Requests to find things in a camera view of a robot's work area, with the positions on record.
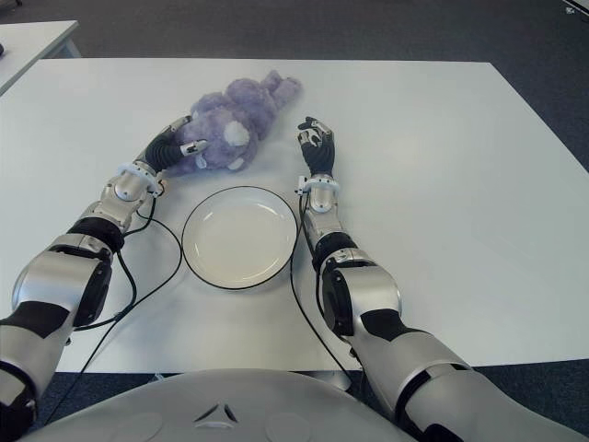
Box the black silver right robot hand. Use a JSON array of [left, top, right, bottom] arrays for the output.
[[296, 115, 337, 179]]

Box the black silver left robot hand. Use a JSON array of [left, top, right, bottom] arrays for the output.
[[133, 114, 211, 179]]

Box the purple plush doll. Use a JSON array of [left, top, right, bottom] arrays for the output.
[[174, 69, 306, 179]]

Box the white plate with black rim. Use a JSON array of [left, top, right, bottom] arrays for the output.
[[180, 185, 298, 292]]

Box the white side table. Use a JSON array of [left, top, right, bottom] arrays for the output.
[[0, 19, 80, 96]]

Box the grey robot torso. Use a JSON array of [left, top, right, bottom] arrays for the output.
[[29, 367, 415, 442]]

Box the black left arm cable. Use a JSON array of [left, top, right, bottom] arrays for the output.
[[40, 202, 183, 425]]

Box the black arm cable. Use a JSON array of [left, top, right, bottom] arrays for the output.
[[40, 202, 183, 425], [288, 192, 364, 392]]

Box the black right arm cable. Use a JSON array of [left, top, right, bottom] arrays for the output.
[[288, 192, 364, 392]]

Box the grey table leg bracket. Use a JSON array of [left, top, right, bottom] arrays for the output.
[[317, 370, 352, 392]]

